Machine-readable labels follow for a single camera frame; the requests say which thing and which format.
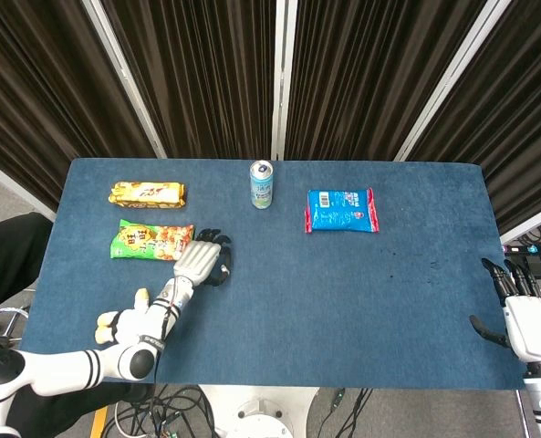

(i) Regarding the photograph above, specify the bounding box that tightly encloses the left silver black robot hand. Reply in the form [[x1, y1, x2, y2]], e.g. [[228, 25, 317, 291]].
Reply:
[[172, 227, 234, 289]]

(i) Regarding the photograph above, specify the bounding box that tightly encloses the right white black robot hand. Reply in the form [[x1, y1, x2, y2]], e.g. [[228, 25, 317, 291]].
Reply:
[[468, 257, 541, 362]]

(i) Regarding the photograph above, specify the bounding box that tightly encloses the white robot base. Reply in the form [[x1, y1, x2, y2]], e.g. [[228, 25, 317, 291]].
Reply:
[[198, 385, 320, 438]]

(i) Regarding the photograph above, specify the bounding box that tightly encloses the green snack bag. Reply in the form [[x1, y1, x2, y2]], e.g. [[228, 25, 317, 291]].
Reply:
[[109, 218, 195, 262]]

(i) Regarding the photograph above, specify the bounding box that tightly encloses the power strip with plugs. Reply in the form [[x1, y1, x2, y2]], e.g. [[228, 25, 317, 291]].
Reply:
[[501, 241, 541, 259]]

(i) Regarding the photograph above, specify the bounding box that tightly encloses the yellow gold biscuit pack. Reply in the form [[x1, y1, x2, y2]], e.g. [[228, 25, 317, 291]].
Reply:
[[108, 181, 188, 211]]

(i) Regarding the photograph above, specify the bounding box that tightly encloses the light blue drink can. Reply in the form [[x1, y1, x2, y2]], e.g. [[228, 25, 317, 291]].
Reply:
[[249, 160, 275, 210]]

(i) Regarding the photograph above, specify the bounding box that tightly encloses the blue fabric table cover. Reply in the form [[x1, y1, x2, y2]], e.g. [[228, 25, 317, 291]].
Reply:
[[18, 157, 527, 391]]

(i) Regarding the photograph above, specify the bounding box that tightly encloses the blue red snack bag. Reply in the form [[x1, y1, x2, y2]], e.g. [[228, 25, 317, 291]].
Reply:
[[303, 187, 380, 235]]

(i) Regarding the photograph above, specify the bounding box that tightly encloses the dark pleated curtain panel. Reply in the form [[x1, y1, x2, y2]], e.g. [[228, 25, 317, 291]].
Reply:
[[0, 0, 158, 214], [407, 0, 541, 236], [100, 0, 280, 161], [282, 0, 489, 162]]

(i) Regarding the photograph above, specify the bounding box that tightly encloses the person in black clothing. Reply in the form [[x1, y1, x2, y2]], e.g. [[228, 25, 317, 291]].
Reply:
[[0, 212, 158, 438]]

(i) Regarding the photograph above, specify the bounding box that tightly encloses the black cable bundle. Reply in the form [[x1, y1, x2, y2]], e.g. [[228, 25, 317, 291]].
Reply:
[[113, 384, 219, 438]]

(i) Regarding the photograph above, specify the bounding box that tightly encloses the white partition post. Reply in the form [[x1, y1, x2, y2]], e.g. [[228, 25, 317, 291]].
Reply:
[[271, 0, 295, 161], [80, 0, 168, 160], [393, 0, 513, 162]]

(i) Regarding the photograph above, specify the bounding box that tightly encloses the chrome stool frame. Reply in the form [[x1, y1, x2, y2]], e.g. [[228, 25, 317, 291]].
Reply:
[[0, 291, 33, 341]]

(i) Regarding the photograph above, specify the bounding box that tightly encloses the black cable with green plug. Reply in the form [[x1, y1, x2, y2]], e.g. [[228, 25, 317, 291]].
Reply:
[[313, 387, 374, 438]]

